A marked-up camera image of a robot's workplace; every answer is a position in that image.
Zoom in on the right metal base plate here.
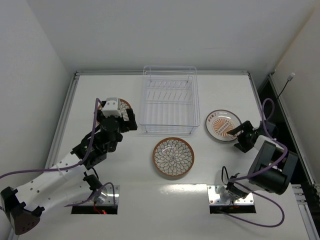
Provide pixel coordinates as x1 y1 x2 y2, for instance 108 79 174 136
207 185 255 207

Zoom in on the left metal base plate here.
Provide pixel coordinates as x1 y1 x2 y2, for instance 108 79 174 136
70 184 120 207

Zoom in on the white plate orange sunburst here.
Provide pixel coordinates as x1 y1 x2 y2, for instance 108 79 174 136
205 109 242 142

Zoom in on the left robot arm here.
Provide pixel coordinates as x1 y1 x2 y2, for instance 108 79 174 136
0 108 138 236

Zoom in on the white wire dish rack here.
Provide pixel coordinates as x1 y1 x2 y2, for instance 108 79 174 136
139 65 201 135

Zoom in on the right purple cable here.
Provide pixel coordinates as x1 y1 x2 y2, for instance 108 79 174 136
219 97 288 228

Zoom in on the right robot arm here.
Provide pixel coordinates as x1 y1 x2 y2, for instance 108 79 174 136
219 120 299 202

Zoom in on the small floral plate orange rim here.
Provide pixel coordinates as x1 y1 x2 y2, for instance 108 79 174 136
98 98 131 121

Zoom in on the aluminium table frame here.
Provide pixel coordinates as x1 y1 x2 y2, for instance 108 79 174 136
7 70 320 240

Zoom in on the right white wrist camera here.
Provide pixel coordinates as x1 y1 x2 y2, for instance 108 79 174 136
254 135 278 151

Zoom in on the metal base plate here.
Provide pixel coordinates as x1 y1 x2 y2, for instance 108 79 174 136
207 185 255 207
70 184 120 207

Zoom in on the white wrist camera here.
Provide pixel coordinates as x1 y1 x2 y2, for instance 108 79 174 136
254 135 278 151
101 97 122 118

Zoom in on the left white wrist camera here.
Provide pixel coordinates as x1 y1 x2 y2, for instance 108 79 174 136
101 97 122 118

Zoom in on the large floral plate orange rim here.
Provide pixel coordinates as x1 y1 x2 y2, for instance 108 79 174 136
152 137 195 178

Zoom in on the black wall cable white plug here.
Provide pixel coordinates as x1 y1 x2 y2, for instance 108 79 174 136
276 72 296 100

